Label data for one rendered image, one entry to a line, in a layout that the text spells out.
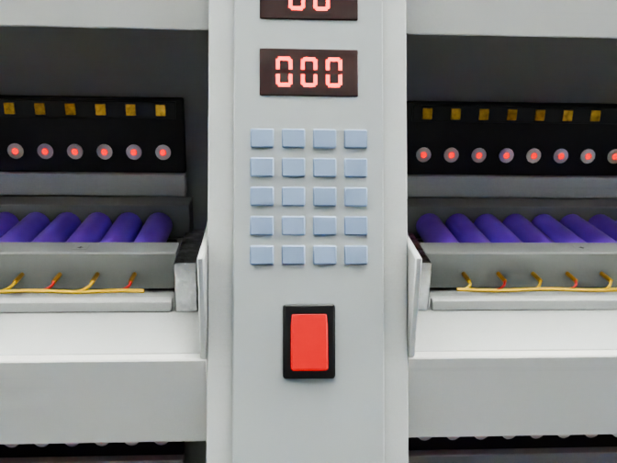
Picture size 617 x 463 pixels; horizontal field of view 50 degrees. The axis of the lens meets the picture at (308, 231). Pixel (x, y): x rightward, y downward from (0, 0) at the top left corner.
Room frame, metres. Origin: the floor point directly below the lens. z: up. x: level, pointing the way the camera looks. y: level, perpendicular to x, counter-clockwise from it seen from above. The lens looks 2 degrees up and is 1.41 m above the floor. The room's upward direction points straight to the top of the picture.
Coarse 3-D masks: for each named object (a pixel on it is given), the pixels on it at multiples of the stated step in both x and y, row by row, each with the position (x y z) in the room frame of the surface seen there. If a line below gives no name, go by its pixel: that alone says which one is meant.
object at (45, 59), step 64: (0, 64) 0.50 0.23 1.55; (64, 64) 0.50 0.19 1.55; (128, 64) 0.50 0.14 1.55; (192, 64) 0.51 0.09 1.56; (448, 64) 0.52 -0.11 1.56; (512, 64) 0.52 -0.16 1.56; (576, 64) 0.52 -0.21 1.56; (192, 128) 0.51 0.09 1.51; (192, 192) 0.51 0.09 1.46; (192, 448) 0.51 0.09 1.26
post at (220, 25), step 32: (224, 0) 0.31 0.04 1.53; (384, 0) 0.31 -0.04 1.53; (224, 32) 0.31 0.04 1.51; (384, 32) 0.31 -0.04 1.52; (224, 64) 0.31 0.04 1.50; (384, 64) 0.31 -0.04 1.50; (224, 96) 0.31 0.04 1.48; (384, 96) 0.31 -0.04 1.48; (224, 128) 0.31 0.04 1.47; (384, 128) 0.31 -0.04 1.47; (224, 160) 0.31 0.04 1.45; (384, 160) 0.31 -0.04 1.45; (224, 192) 0.31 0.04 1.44; (384, 192) 0.31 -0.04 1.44; (224, 224) 0.31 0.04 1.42; (384, 224) 0.31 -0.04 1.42; (224, 256) 0.31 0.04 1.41; (384, 256) 0.31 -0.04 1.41; (224, 288) 0.31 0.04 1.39; (384, 288) 0.31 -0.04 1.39; (224, 320) 0.31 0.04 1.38; (384, 320) 0.31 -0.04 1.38; (224, 352) 0.31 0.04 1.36; (384, 352) 0.31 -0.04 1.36; (224, 384) 0.31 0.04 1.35; (224, 416) 0.31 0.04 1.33; (224, 448) 0.31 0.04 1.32
